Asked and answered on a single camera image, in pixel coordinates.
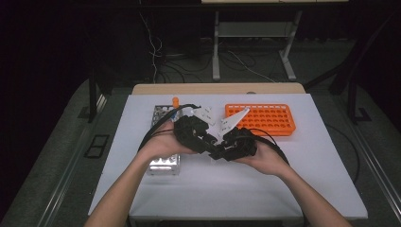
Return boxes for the hand-held gripper black cable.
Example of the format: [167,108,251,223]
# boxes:
[137,103,202,152]
[247,127,291,166]

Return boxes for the right hand-held gripper black cable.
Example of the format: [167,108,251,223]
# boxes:
[247,127,291,166]

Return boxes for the white hanging cable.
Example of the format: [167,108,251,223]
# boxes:
[138,0,165,84]

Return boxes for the black metal stand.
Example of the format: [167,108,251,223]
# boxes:
[346,46,374,125]

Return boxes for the perforated metal test tube rack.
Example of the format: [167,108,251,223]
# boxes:
[146,104,183,176]

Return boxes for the black floor cable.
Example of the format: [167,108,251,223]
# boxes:
[325,124,361,184]

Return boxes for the black floor outlet cover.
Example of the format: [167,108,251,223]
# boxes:
[84,134,111,159]

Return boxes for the person's left hand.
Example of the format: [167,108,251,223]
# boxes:
[137,120,197,164]

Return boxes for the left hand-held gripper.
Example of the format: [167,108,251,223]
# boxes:
[173,106,221,156]

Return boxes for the tangled black floor cables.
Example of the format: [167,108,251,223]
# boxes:
[157,53,216,83]

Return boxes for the grey metal stand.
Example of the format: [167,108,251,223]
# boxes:
[212,10,299,82]

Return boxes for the metal floor rail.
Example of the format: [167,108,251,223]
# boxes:
[37,94,108,227]
[348,122,401,218]

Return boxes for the white floor cable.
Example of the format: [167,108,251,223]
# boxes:
[226,50,269,83]

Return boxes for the left hand-held gripper black cable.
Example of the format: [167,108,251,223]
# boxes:
[137,103,202,152]

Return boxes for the orange plastic test tube rack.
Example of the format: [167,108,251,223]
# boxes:
[224,103,297,137]

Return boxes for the person's right hand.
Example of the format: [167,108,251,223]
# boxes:
[235,141,291,178]

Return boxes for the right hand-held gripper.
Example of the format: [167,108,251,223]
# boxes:
[208,107,259,163]

